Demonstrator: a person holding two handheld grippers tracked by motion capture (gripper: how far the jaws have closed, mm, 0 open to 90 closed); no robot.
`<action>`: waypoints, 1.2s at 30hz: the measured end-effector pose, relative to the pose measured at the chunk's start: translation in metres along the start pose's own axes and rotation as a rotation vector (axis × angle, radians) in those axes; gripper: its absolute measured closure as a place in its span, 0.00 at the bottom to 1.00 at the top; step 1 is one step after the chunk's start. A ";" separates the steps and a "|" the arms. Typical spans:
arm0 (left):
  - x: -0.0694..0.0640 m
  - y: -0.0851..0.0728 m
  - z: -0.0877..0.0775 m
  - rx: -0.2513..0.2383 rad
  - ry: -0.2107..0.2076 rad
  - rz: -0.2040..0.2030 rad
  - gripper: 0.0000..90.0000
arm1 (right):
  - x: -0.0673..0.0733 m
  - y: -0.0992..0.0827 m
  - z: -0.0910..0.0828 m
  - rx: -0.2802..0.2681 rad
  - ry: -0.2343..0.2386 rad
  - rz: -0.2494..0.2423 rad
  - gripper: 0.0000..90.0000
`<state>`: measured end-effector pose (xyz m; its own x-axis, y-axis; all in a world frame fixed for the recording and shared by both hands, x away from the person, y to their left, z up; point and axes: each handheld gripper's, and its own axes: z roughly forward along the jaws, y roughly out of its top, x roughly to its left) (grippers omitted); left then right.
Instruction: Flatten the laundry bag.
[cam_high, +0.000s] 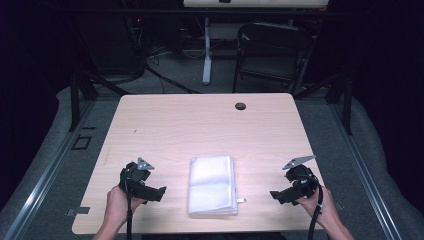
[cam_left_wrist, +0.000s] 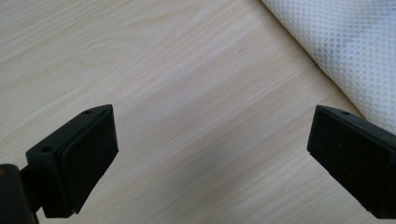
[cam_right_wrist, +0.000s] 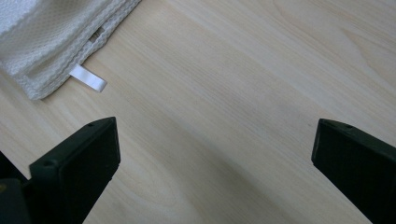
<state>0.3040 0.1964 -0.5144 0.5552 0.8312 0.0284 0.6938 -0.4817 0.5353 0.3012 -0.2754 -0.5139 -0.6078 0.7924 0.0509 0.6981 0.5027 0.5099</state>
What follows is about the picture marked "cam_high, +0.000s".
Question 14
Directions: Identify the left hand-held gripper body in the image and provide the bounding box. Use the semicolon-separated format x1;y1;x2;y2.
118;157;156;202

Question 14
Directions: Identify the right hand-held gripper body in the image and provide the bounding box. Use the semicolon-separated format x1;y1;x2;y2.
282;154;323;202

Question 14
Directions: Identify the white mesh bag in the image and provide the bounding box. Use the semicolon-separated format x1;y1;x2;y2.
186;155;240;216

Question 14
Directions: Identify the person's right hand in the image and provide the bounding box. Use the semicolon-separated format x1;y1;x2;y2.
294;186;338;228

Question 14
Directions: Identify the person's left hand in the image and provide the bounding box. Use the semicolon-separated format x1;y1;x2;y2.
105;184;148;228

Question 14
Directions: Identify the grey tape piece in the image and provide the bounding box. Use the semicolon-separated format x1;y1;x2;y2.
65;206;91;218

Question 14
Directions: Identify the dark equipment cabinet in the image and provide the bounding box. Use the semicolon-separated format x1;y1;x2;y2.
87;13;148;78

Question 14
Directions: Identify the black folding chair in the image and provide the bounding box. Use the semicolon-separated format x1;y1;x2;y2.
231;22;316;96

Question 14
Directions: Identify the white desk leg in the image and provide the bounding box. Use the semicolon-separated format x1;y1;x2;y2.
201;17;214;86

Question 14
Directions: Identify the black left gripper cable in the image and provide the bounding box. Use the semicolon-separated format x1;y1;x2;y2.
123;176;134;240

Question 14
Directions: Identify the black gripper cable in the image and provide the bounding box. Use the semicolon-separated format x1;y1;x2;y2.
123;176;134;240
306;176;325;240

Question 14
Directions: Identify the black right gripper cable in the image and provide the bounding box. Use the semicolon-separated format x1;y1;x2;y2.
306;176;325;240

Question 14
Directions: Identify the aluminium floor rail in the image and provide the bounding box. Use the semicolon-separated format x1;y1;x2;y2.
2;99;97;240
328;102;404;240

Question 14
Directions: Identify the black metal frame stand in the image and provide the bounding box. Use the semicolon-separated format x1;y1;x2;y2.
67;70;132;133
293;70;355;136

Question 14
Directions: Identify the black floor cable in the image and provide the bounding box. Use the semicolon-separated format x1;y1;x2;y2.
143;63;202;95

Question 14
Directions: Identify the black horizontal frame bar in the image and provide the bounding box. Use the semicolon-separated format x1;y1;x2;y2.
59;7;371;17

